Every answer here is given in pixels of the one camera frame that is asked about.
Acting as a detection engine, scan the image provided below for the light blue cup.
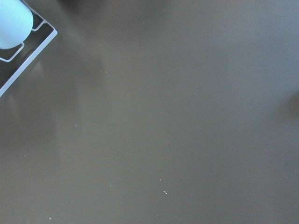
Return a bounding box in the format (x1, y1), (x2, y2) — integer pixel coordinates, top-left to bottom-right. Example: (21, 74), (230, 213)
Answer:
(0, 0), (33, 49)

